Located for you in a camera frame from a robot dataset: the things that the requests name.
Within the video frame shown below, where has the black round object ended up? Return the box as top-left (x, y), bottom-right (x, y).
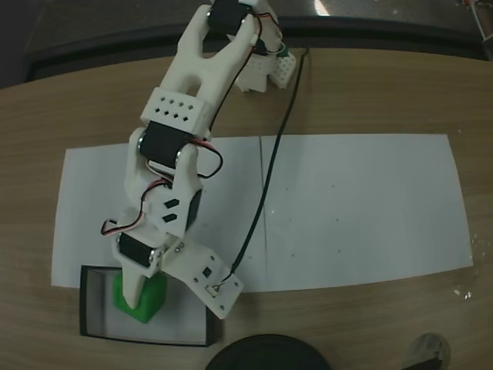
top-left (203, 334), bottom-right (332, 370)

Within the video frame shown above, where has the white paper sheet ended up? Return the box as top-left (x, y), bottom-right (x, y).
top-left (52, 136), bottom-right (269, 298)
top-left (260, 133), bottom-right (475, 294)

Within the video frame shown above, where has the black camera cable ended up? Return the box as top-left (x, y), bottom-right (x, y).
top-left (215, 45), bottom-right (313, 294)

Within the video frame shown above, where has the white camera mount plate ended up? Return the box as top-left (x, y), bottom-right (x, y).
top-left (163, 238), bottom-right (245, 321)

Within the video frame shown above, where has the grey round object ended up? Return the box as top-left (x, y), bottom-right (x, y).
top-left (400, 333), bottom-right (451, 370)

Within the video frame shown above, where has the black cardboard box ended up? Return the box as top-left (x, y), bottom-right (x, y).
top-left (79, 264), bottom-right (219, 348)

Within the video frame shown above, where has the red black servo wire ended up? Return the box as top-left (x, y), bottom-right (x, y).
top-left (100, 180), bottom-right (173, 237)
top-left (184, 140), bottom-right (225, 180)

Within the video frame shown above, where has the green cube with number six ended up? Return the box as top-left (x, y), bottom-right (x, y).
top-left (111, 269), bottom-right (169, 325)

